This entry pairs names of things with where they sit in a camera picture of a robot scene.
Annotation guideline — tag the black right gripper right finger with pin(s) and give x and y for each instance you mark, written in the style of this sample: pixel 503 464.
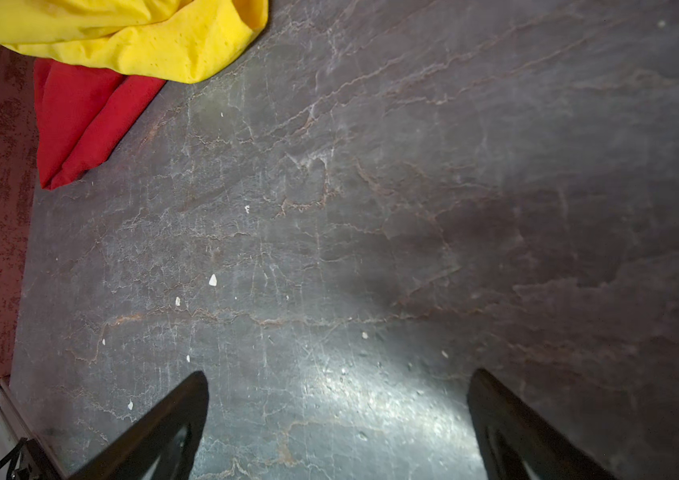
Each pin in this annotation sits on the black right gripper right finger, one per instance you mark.
pixel 516 443

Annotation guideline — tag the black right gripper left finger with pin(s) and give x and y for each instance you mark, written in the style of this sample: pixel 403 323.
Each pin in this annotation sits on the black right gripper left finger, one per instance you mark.
pixel 163 444

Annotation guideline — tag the red shorts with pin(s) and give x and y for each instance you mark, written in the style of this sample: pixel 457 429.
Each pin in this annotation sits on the red shorts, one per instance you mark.
pixel 82 115

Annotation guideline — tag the yellow shorts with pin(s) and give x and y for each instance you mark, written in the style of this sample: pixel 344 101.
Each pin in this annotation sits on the yellow shorts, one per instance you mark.
pixel 179 41

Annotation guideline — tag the aluminium front rail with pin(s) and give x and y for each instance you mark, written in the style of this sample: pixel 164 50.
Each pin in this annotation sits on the aluminium front rail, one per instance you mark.
pixel 23 455

